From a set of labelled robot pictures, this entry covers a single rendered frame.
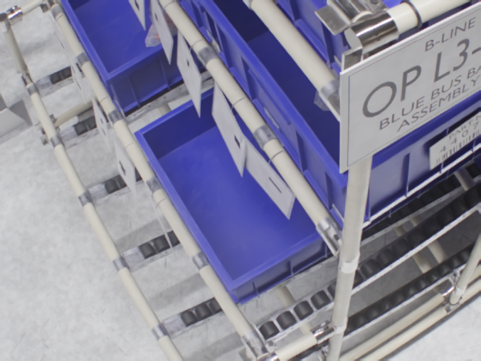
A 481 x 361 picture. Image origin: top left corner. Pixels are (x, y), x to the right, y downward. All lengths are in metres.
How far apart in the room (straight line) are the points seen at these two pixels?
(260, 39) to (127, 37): 0.53
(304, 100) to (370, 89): 0.57
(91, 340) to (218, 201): 0.86
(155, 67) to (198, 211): 0.31
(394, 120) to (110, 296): 1.62
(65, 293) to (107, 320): 0.16
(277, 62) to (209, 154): 0.37
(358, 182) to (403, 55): 0.27
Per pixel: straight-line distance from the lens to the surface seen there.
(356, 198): 1.17
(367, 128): 0.99
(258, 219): 1.75
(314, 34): 1.07
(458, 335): 2.48
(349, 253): 1.34
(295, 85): 1.50
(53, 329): 2.54
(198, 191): 1.79
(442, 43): 0.95
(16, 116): 2.80
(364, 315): 2.09
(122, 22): 2.05
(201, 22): 1.56
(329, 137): 1.45
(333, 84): 1.06
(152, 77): 1.87
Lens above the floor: 2.34
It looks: 64 degrees down
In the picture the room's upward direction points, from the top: 6 degrees counter-clockwise
